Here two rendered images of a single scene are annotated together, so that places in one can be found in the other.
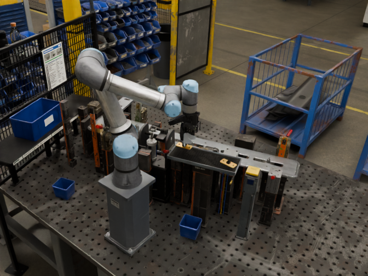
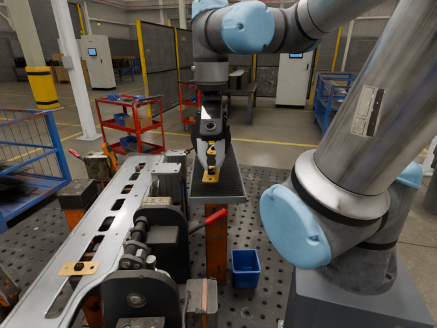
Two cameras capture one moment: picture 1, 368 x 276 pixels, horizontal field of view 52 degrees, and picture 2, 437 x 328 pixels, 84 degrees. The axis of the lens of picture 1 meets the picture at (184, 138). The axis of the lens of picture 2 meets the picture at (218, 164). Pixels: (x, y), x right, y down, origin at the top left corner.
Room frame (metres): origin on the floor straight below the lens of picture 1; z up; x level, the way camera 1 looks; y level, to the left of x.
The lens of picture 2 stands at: (1.87, 0.51, 1.48)
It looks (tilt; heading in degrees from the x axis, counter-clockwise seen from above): 25 degrees down; 248
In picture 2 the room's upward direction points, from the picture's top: straight up
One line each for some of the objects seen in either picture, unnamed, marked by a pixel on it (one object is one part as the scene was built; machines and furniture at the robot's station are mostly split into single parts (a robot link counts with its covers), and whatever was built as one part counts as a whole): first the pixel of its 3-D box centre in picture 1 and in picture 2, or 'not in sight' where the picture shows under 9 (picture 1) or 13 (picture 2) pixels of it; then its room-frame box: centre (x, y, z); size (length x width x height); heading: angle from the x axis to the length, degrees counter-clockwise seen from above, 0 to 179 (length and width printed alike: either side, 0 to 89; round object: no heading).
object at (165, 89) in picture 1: (170, 95); (246, 30); (1.65, 0.08, 1.51); 0.11 x 0.11 x 0.08; 8
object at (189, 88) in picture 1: (189, 92); (211, 32); (1.68, -0.02, 1.51); 0.09 x 0.08 x 0.11; 98
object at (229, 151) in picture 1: (226, 182); (171, 215); (1.76, -0.26, 0.90); 0.13 x 0.10 x 0.41; 160
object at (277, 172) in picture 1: (270, 197); (179, 186); (1.67, -0.51, 0.88); 0.11 x 0.10 x 0.36; 160
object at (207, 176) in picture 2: (184, 145); (211, 172); (1.69, 0.00, 1.20); 0.08 x 0.04 x 0.01; 64
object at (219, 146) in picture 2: (187, 141); (220, 151); (1.66, -0.02, 1.25); 0.06 x 0.03 x 0.09; 64
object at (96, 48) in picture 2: not in sight; (97, 57); (2.43, -10.99, 1.22); 0.80 x 0.54 x 2.45; 144
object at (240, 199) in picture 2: (204, 158); (215, 166); (1.63, -0.11, 1.16); 0.37 x 0.14 x 0.02; 70
